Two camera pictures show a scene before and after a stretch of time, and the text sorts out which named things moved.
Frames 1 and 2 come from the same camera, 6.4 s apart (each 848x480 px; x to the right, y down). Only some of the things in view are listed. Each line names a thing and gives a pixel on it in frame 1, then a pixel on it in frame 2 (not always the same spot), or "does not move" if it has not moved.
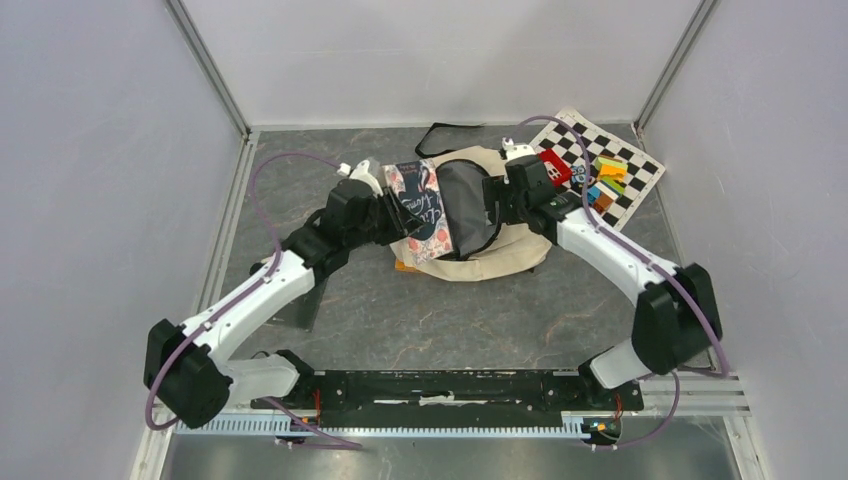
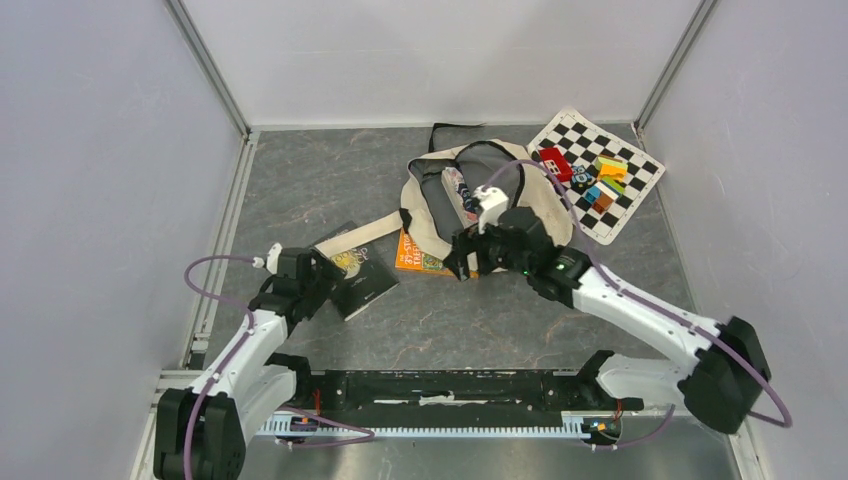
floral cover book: x=417 y=186 → x=461 y=197
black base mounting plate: x=461 y=391 does not move
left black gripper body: x=374 y=228 → x=319 y=286
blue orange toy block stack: x=601 y=197 does not move
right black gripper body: x=511 y=207 → x=490 y=252
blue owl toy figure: x=578 y=175 does not move
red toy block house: x=557 y=171 does not move
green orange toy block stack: x=612 y=173 does not move
